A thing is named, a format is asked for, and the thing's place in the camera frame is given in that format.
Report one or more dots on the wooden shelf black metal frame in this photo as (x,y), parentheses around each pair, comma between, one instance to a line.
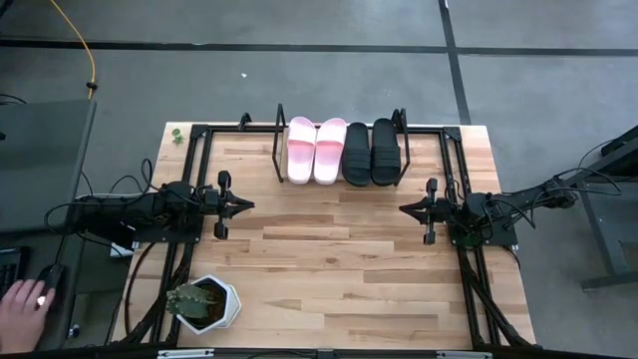
(277,149)

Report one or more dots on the silver metal bracket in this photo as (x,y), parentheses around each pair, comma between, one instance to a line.
(184,353)
(463,355)

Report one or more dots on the person's hand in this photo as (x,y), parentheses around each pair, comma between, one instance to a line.
(22,314)

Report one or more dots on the small green plant sprig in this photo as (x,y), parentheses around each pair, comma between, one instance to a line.
(177,137)

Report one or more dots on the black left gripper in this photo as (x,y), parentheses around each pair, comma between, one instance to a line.
(211,202)

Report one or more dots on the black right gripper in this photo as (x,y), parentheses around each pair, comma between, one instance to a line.
(447,209)

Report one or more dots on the grey desk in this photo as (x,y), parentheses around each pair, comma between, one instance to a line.
(40,149)
(70,279)

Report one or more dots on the pink slide sandal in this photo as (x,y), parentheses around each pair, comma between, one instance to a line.
(330,152)
(301,152)

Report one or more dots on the potted cactus white pot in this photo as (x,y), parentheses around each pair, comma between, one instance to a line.
(229,304)

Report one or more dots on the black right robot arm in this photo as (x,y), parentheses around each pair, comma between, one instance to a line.
(523,197)

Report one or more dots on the white box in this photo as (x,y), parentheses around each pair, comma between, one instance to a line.
(120,250)

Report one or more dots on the black keyboard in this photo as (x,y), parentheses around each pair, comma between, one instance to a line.
(7,269)

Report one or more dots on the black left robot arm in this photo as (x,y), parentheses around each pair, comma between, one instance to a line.
(124,212)

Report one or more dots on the black computer mouse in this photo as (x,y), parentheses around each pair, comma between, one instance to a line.
(54,274)

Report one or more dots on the black aluminium table frame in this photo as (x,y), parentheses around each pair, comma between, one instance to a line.
(224,128)

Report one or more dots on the green cactus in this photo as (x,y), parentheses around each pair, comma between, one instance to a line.
(192,301)

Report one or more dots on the dark grey metal stand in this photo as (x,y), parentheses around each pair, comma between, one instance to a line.
(603,239)

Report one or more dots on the black slide sandal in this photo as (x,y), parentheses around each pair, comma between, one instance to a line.
(386,154)
(356,159)

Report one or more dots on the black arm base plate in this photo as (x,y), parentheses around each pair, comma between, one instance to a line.
(149,237)
(503,237)

